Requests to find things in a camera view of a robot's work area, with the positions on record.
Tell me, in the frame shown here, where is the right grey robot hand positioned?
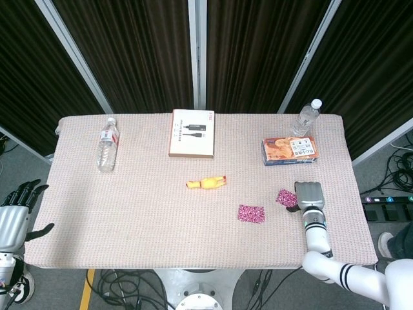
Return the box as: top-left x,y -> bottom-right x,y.
285,181 -> 326,214

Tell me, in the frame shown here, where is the aluminium partition base rail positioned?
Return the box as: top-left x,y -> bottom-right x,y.
0,125 -> 54,165
351,118 -> 413,167

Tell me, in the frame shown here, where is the pink woven table cloth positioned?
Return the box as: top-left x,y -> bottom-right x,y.
24,112 -> 379,269

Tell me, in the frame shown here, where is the white cable product box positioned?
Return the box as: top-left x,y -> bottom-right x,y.
168,108 -> 216,159

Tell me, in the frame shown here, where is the aluminium partition post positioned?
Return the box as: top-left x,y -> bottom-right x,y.
34,0 -> 114,114
277,0 -> 343,114
188,0 -> 207,109

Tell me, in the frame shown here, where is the black floor cable bundle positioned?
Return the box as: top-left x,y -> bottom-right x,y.
86,268 -> 168,310
243,267 -> 304,310
370,134 -> 413,196

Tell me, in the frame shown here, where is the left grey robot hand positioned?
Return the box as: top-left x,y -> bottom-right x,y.
0,178 -> 55,251

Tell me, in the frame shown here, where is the pink patterned packet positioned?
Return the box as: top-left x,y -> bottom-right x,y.
276,188 -> 297,207
237,203 -> 266,225

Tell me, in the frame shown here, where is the red-label clear water bottle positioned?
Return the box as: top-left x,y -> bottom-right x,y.
97,117 -> 120,172

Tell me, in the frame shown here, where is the black and white sneaker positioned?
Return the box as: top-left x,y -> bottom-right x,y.
12,271 -> 35,304

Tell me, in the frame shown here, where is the orange and blue snack box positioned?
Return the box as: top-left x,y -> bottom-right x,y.
260,136 -> 320,167

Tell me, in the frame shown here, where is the yellow rubber chicken toy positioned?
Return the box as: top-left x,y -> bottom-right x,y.
185,175 -> 228,191

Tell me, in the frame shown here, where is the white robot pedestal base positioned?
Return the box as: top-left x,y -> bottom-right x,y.
154,268 -> 243,310

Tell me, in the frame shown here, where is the dark jeans leg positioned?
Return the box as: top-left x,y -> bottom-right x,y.
387,221 -> 413,261

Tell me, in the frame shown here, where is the dark curtain panel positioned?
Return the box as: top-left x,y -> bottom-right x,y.
53,0 -> 194,114
0,0 -> 107,156
206,0 -> 333,114
283,0 -> 413,161

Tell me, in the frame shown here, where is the white-cap clear water bottle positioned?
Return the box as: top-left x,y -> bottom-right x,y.
289,98 -> 323,137

